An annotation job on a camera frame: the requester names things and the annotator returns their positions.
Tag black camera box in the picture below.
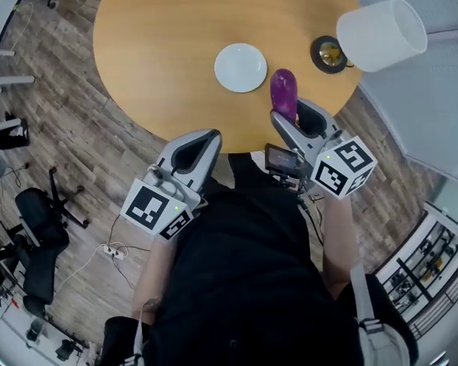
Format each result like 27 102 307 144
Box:
263 143 311 194

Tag thin black cable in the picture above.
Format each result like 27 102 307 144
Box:
107 211 153 291

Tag person's left forearm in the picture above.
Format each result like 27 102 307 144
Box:
131 233 185 322

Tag purple eggplant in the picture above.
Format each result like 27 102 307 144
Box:
269 68 299 125

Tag white desk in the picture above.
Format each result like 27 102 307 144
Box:
0 0 36 95

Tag person's black clothing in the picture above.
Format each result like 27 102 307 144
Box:
98 152 421 366

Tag white shelf rack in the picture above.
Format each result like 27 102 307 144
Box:
373 200 458 339

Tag white lampshade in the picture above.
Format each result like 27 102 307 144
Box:
335 0 429 73

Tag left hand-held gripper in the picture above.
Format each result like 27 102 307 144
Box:
119 129 224 241

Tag person's right forearm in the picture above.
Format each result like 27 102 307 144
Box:
320 191 359 301

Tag white round plate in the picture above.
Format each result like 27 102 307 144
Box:
214 43 269 93

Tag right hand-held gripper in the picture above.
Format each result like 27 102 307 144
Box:
270 98 379 199

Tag white power cable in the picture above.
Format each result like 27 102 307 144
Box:
56 242 112 294

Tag white power strip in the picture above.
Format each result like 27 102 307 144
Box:
102 242 129 262

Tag round wooden table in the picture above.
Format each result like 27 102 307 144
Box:
92 0 363 156

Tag grey backpack strap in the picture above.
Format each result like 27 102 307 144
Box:
131 299 147 366
349 262 410 366

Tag black camera cable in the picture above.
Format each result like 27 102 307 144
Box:
296 191 326 246

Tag black and gold lamp base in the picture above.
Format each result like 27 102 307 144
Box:
309 35 356 75

